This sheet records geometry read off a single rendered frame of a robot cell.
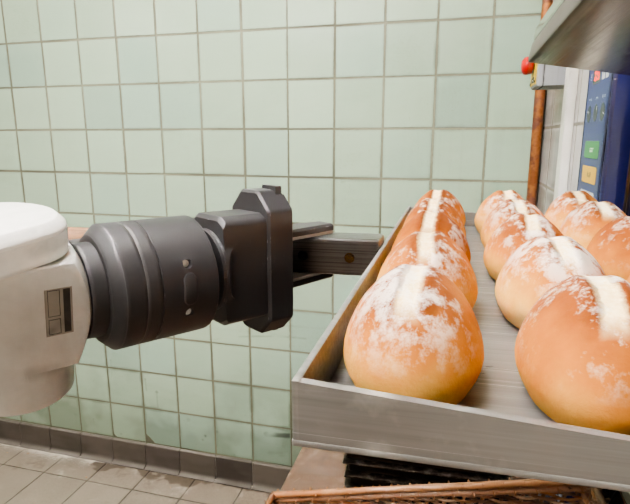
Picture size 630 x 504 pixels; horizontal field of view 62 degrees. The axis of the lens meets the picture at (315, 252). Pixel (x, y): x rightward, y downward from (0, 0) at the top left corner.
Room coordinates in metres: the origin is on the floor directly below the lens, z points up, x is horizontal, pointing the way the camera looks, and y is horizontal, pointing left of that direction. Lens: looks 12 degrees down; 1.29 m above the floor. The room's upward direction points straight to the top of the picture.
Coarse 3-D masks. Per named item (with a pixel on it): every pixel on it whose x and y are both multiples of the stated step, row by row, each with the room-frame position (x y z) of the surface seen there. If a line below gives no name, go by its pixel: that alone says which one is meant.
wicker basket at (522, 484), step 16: (448, 480) 0.68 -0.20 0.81; (512, 480) 0.65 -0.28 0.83; (528, 480) 0.64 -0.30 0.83; (272, 496) 0.74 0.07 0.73; (288, 496) 0.74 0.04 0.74; (304, 496) 0.73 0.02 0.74; (320, 496) 0.72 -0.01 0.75; (336, 496) 0.72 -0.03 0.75; (352, 496) 0.71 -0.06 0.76; (368, 496) 0.70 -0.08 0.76; (384, 496) 0.70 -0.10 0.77; (400, 496) 0.69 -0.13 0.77; (416, 496) 0.68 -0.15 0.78; (432, 496) 0.68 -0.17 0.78; (448, 496) 0.67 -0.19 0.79; (464, 496) 0.66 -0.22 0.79; (480, 496) 0.66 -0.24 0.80; (496, 496) 0.65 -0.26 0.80; (512, 496) 0.65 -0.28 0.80; (528, 496) 0.64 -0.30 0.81; (544, 496) 0.64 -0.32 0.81; (576, 496) 0.62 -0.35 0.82; (592, 496) 0.60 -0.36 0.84
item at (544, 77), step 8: (536, 64) 1.22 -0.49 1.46; (536, 72) 1.22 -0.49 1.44; (544, 72) 1.21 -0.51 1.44; (552, 72) 1.21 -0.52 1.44; (560, 72) 1.20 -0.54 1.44; (536, 80) 1.22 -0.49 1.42; (544, 80) 1.21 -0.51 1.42; (552, 80) 1.21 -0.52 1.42; (560, 80) 1.20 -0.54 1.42; (536, 88) 1.27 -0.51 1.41; (544, 88) 1.27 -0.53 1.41; (552, 88) 1.27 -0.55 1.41; (560, 88) 1.27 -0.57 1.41
